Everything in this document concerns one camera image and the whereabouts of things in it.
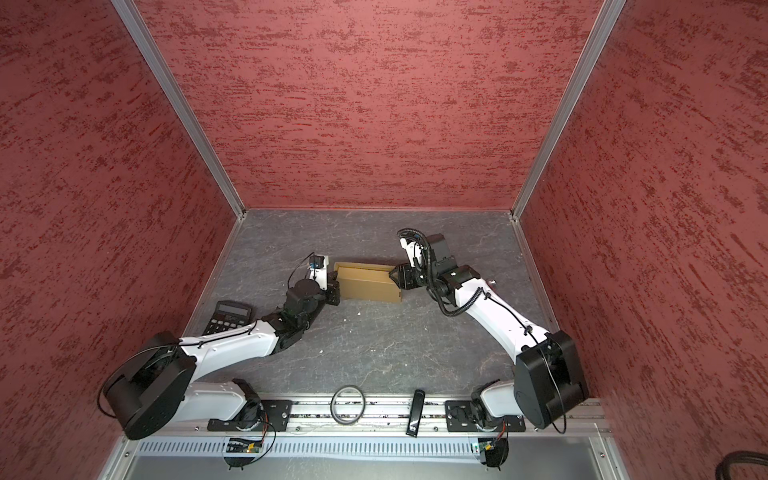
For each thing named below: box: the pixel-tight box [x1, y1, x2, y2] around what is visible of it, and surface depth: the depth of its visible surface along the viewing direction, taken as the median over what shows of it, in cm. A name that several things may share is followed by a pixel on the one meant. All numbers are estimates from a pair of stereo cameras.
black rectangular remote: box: [405, 389, 425, 438], surface depth 74 cm
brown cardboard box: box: [334, 261, 402, 303], surface depth 87 cm
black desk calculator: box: [202, 300, 255, 336], surface depth 91 cm
